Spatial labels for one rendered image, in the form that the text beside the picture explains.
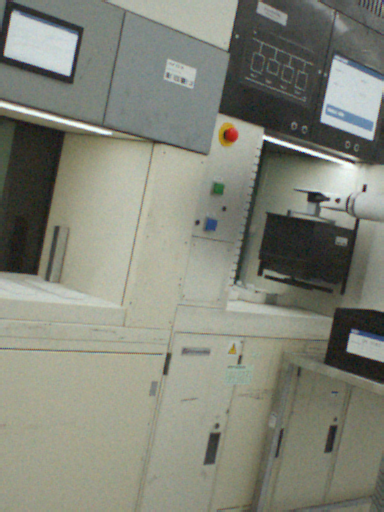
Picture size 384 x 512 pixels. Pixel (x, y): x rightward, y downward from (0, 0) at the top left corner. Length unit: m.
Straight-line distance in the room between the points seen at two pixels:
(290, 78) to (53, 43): 0.81
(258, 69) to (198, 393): 0.93
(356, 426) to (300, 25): 1.41
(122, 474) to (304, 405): 0.75
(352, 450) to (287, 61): 1.41
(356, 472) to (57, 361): 1.45
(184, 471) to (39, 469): 0.51
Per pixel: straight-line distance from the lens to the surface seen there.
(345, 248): 2.71
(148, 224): 2.09
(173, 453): 2.37
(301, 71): 2.46
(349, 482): 3.10
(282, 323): 2.54
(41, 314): 1.96
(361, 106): 2.69
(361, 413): 3.02
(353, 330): 2.43
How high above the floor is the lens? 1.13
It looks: 3 degrees down
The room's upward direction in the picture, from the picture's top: 11 degrees clockwise
